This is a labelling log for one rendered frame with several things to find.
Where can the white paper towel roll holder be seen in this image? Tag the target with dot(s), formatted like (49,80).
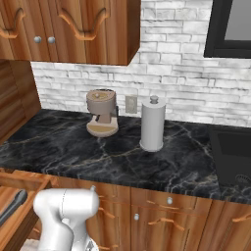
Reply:
(152,124)

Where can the black framed window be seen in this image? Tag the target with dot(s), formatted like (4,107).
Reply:
(217,29)

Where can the beige coffee machine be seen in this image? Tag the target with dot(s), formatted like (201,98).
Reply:
(102,108)

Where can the open wooden drawer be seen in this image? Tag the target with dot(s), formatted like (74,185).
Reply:
(19,225)

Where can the silver cabinet knob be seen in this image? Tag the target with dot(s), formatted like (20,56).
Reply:
(37,39)
(51,40)
(136,216)

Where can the wooden upper cabinet door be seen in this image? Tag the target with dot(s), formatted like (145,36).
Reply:
(98,49)
(19,45)

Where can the black sink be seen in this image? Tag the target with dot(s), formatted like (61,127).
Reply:
(232,153)

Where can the wooden drawer front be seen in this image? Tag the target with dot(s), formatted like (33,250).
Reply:
(114,192)
(189,204)

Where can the tall wooden cabinet side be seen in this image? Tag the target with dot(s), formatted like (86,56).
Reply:
(16,94)

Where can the wooden lower cabinet door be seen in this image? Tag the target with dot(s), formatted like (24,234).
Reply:
(163,235)
(114,228)
(228,232)

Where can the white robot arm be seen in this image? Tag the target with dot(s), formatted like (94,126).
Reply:
(65,212)

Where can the silver drawer knob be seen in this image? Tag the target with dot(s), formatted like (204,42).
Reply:
(93,188)
(169,200)

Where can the wooden cabinet door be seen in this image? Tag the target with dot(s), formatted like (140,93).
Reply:
(98,49)
(19,45)
(228,232)
(114,228)
(163,235)

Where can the beige wall outlet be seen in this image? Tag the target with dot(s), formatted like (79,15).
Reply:
(131,104)

